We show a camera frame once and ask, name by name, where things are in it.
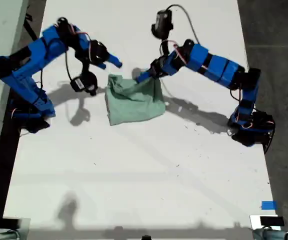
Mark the small black box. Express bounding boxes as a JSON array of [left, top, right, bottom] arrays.
[[2, 217, 22, 230], [260, 216, 284, 227]]

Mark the black strap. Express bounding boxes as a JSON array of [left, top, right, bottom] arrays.
[[23, 13, 40, 47]]

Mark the grey metal tube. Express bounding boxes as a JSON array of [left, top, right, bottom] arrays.
[[0, 229, 20, 240], [252, 227, 288, 240]]

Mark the black frame beam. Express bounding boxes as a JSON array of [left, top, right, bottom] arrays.
[[0, 89, 22, 235]]

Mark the blue tape patch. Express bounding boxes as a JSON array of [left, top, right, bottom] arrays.
[[261, 200, 277, 211]]

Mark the silver mounting plate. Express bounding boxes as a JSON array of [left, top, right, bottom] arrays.
[[249, 214, 285, 231]]

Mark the black camera cable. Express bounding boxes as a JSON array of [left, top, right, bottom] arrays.
[[167, 4, 201, 45], [65, 49, 74, 81]]

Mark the pale green T-shirt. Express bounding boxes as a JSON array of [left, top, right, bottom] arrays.
[[105, 73, 166, 126]]

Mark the black camera box with label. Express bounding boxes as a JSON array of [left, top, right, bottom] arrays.
[[70, 71, 99, 97], [150, 9, 174, 41]]

